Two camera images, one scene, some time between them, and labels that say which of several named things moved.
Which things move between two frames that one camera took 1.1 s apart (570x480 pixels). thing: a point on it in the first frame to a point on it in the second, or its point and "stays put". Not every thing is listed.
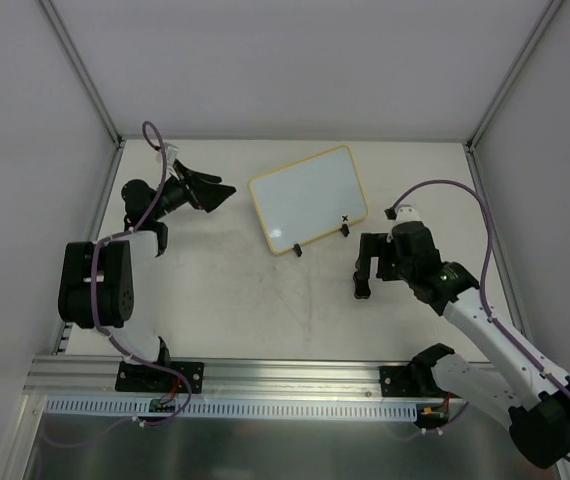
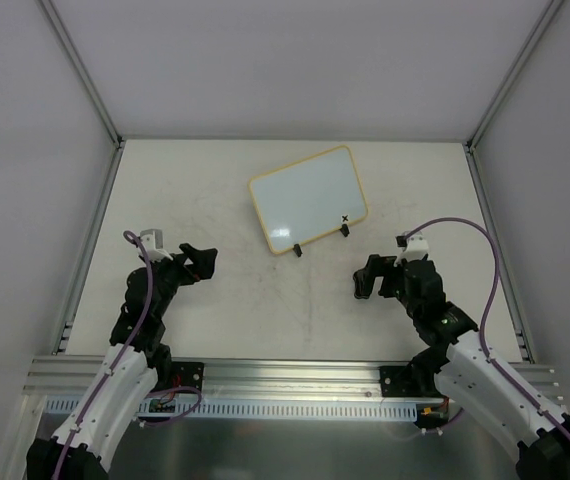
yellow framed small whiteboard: x=307 y=197 stays put
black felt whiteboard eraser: x=362 y=287 stays put
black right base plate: x=390 y=385 stays put
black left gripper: x=193 y=186 to x=188 y=265
